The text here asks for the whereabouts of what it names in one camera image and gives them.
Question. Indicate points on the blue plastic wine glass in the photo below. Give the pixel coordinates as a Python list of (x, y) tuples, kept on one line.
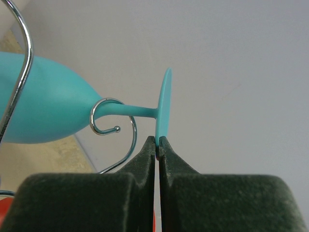
[(56, 102)]

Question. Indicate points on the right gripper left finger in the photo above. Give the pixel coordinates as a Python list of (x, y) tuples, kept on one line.
[(119, 202)]

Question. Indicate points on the chrome wine glass rack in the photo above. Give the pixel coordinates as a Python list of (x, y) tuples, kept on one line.
[(21, 82)]

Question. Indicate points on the red plastic wine glass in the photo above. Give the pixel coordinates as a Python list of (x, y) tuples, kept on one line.
[(5, 204)]

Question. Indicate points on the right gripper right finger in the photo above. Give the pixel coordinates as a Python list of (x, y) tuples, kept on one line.
[(195, 202)]

